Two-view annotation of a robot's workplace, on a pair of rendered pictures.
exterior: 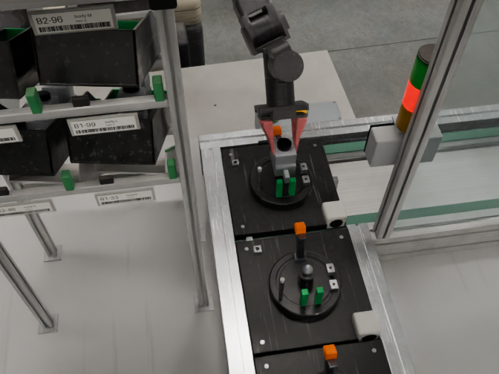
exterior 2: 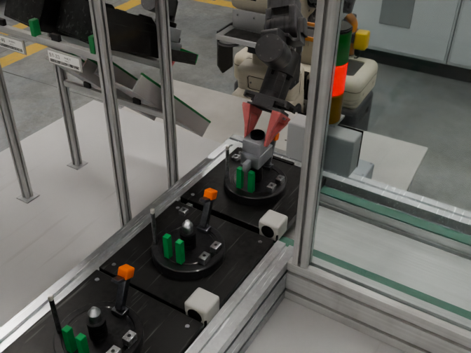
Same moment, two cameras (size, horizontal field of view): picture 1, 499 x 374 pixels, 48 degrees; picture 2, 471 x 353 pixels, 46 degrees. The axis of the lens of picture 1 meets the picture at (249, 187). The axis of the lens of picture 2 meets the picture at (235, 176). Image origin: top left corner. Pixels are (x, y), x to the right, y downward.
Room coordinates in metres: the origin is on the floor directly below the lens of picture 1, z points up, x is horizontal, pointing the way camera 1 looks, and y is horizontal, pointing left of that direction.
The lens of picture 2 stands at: (-0.04, -0.68, 1.71)
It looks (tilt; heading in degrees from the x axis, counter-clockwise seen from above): 35 degrees down; 40
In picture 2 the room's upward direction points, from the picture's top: 1 degrees clockwise
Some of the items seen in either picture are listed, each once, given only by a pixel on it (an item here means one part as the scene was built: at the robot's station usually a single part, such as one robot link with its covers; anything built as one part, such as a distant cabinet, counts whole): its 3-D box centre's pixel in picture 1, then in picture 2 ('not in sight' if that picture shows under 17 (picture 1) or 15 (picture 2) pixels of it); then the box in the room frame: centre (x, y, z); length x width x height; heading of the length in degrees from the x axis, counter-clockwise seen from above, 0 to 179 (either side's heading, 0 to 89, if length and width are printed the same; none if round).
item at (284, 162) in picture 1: (284, 157); (254, 148); (0.74, -0.07, 1.07); 0.08 x 0.04 x 0.07; 9
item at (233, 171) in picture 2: (281, 181); (255, 182); (0.75, -0.07, 0.98); 0.14 x 0.14 x 0.02
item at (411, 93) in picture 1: (421, 93); not in sight; (0.67, -0.28, 1.33); 0.05 x 0.05 x 0.05
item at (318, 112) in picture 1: (297, 122); not in sight; (0.98, -0.12, 0.93); 0.21 x 0.07 x 0.06; 99
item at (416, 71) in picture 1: (429, 69); not in sight; (0.67, -0.28, 1.38); 0.05 x 0.05 x 0.05
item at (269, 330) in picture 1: (306, 276); (188, 236); (0.50, -0.11, 1.01); 0.24 x 0.24 x 0.13; 9
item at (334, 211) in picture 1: (333, 214); (272, 225); (0.67, -0.18, 0.97); 0.05 x 0.05 x 0.04; 9
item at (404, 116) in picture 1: (413, 114); not in sight; (0.67, -0.28, 1.28); 0.05 x 0.05 x 0.05
